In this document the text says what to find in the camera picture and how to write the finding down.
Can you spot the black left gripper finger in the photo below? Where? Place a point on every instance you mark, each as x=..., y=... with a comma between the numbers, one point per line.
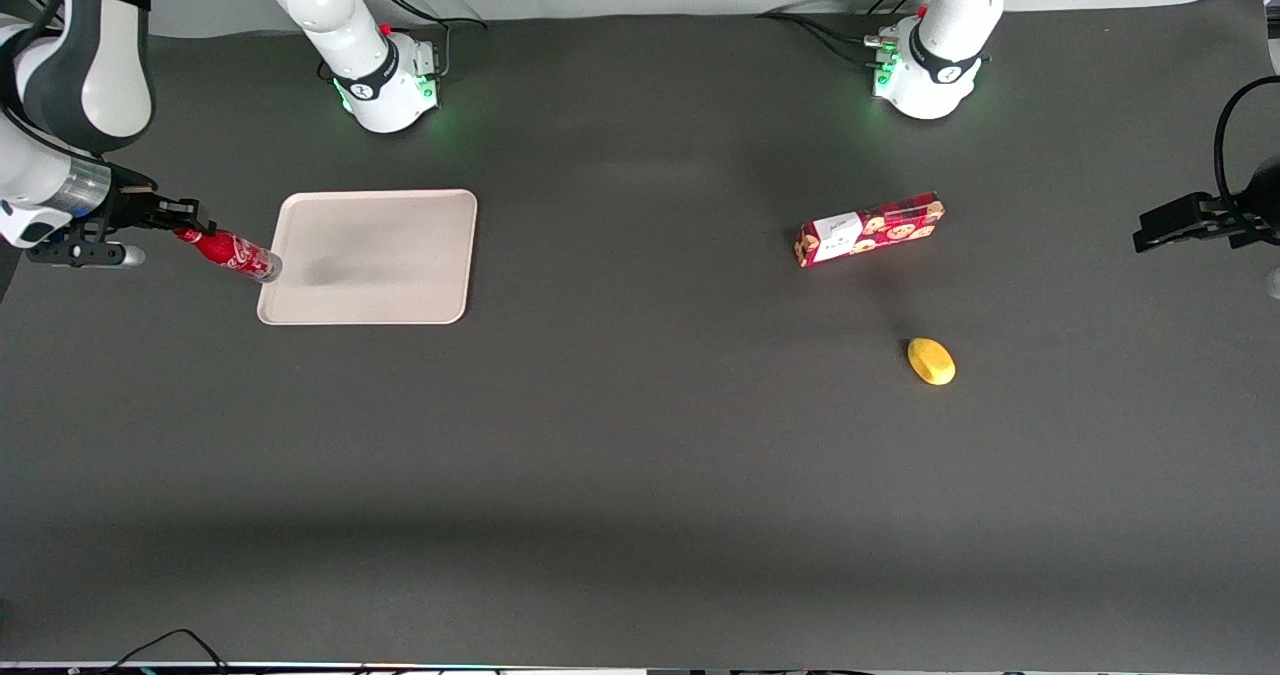
x=1180, y=209
x=1165, y=237

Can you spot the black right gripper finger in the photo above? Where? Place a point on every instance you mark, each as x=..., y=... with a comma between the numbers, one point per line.
x=178, y=207
x=190, y=225

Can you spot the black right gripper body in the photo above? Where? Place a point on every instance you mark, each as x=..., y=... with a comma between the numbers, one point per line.
x=131, y=205

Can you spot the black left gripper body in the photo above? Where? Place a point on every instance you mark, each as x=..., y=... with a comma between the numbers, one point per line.
x=1262, y=198

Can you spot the red coke bottle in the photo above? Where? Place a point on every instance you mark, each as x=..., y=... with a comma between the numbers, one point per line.
x=232, y=254

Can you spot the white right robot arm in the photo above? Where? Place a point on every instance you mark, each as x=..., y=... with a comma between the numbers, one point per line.
x=330, y=5

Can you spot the beige plastic tray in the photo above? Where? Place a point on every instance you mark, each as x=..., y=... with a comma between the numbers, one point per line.
x=380, y=257

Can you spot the yellow lemon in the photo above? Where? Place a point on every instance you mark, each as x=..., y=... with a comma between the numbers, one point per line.
x=931, y=361

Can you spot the red cookie box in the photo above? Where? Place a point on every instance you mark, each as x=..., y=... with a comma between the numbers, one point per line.
x=870, y=230

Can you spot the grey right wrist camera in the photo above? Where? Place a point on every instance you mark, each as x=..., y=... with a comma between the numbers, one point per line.
x=95, y=254

